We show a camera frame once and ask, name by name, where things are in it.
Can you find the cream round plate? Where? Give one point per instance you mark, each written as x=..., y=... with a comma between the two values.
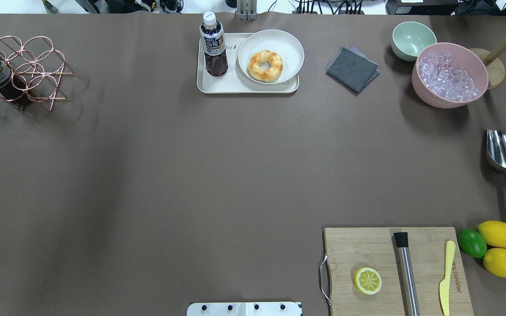
x=277, y=41

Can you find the pink bowl with ice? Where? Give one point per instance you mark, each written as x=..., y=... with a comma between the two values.
x=447, y=75

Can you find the aluminium frame post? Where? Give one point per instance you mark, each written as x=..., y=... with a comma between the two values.
x=246, y=10

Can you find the copper wire bottle rack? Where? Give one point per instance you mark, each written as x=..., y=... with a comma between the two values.
x=39, y=65

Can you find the cream rabbit tray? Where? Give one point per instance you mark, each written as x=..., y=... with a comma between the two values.
x=235, y=81

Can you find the dark drink bottle on tray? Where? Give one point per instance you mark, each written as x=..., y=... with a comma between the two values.
x=213, y=43

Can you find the bamboo cutting board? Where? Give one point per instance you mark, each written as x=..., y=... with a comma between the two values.
x=351, y=248

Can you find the wooden stand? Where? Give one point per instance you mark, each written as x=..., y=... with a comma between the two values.
x=494, y=66

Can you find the steel cylinder black cap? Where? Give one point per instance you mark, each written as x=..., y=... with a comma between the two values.
x=411, y=298

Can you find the green bowl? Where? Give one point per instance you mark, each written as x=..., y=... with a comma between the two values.
x=410, y=38

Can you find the braided glazed donut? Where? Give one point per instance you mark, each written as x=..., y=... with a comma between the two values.
x=265, y=66

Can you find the yellow plastic knife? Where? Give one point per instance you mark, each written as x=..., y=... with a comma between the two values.
x=444, y=285

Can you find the yellow lemon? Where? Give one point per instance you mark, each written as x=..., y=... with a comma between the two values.
x=493, y=232
x=495, y=261

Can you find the green lime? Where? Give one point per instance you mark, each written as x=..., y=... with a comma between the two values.
x=472, y=243

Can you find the grey folded cloth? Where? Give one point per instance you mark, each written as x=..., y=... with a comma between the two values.
x=353, y=69

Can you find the half lemon slice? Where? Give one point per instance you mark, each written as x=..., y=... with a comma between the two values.
x=367, y=280

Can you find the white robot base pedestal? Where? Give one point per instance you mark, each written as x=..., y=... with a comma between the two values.
x=245, y=309

